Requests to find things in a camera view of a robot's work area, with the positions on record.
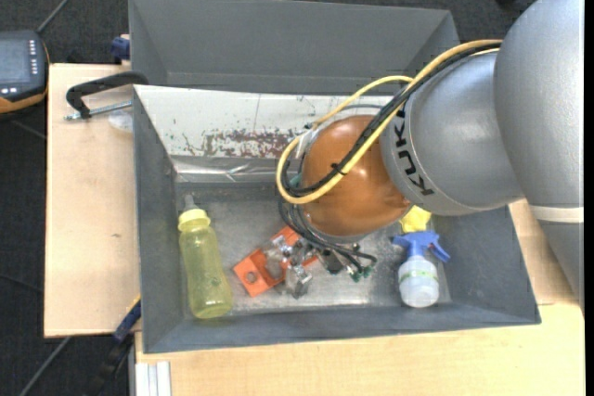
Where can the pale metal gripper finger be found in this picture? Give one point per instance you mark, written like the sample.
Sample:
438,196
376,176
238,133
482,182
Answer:
298,282
277,259

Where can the orange flat block with hole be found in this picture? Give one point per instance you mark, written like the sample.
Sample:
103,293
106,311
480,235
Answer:
253,276

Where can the yellow clear baby bottle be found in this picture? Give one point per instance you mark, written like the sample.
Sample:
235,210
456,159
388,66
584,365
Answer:
204,264

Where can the white spray bottle blue head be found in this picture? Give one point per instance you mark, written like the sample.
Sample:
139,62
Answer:
419,278

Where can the yellow soft toy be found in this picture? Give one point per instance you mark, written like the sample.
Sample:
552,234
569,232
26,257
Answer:
414,220

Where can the pale wood board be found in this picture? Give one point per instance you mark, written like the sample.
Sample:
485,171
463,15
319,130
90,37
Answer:
88,199

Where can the grey metal bin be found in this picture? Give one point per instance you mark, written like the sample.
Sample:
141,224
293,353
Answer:
287,46

